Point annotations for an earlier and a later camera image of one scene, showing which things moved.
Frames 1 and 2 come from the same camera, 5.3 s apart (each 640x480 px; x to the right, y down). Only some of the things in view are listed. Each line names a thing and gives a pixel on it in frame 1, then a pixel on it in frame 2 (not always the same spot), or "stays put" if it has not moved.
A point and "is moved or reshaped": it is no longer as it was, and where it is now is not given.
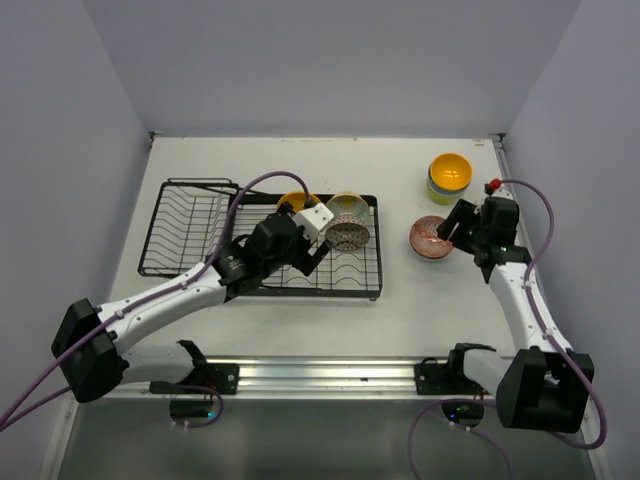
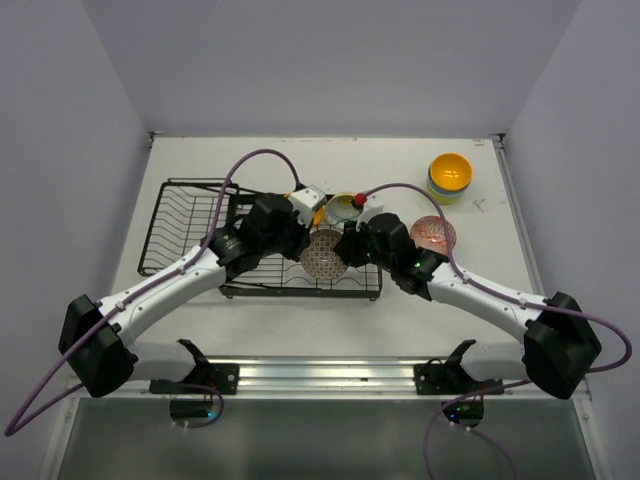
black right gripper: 463,212 → 347,246
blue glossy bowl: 437,190 stays put
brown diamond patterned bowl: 347,232 is moved or reshaped
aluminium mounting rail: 304,378 stays put
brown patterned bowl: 425,240 stays put
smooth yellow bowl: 451,171 stays put
